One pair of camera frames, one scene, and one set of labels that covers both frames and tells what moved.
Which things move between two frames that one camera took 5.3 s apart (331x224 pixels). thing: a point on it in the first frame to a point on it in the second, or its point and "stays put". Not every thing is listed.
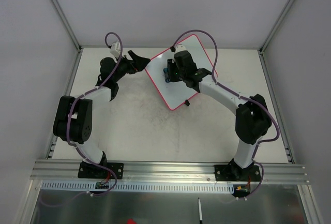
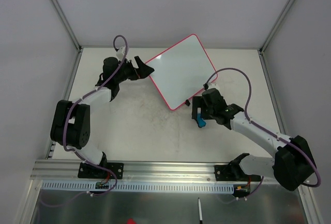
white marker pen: (200, 211) stays put
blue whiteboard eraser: (165, 71) to (201, 122)
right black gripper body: (170, 71) to (197, 110)
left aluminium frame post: (62, 14) stays put
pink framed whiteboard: (174, 93) stays put
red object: (130, 221) stays put
